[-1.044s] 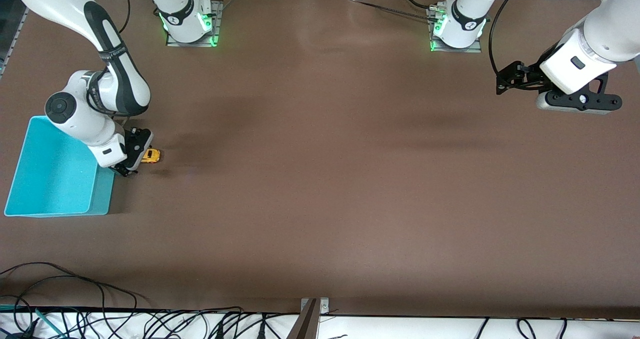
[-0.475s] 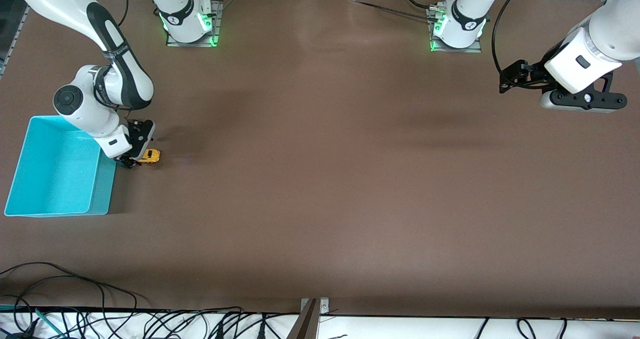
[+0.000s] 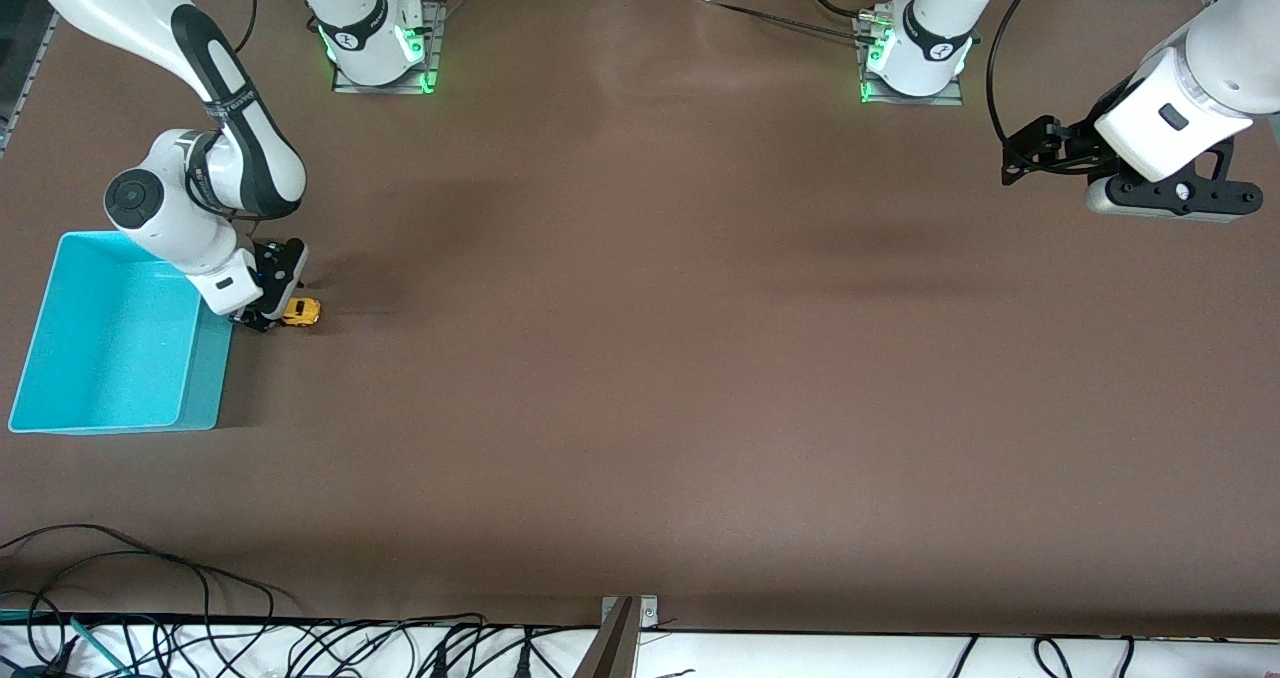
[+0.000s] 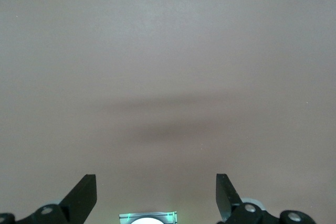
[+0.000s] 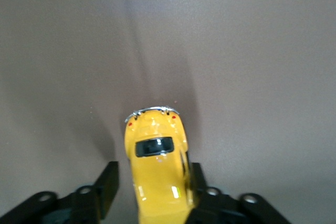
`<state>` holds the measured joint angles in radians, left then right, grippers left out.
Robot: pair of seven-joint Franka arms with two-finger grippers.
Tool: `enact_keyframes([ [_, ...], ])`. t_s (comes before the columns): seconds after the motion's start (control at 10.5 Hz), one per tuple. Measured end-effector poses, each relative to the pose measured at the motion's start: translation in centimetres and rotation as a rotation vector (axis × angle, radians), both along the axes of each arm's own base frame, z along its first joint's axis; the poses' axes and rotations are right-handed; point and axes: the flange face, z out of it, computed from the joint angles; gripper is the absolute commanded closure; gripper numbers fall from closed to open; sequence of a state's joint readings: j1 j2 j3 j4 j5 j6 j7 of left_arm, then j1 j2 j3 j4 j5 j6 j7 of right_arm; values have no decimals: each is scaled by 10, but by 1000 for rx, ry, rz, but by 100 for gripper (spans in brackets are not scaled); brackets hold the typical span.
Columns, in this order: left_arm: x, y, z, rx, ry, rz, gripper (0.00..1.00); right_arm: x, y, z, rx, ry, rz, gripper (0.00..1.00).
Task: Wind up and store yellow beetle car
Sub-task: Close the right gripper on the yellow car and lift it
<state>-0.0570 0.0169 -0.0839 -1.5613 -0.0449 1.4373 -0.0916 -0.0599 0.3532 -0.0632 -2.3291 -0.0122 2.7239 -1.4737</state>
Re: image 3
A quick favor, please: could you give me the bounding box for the aluminium frame rail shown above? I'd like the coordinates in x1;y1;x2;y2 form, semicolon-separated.
0;0;56;154

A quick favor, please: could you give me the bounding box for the white ledge board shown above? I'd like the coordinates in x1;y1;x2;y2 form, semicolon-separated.
0;613;1280;678

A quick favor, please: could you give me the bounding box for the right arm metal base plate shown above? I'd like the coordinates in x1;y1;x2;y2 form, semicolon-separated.
331;0;447;95

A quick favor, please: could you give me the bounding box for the long black table cable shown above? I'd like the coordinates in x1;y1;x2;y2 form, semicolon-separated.
0;524;301;659

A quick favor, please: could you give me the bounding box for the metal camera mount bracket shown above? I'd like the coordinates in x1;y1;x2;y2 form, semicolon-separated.
575;595;660;678

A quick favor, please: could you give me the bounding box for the turquoise plastic bin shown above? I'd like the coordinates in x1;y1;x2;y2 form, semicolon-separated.
8;231;236;433

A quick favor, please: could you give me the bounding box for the black cable to arm base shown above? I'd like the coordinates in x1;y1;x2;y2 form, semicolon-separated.
700;0;867;39

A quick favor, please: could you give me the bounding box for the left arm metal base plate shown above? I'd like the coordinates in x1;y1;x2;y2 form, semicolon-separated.
858;13;967;107

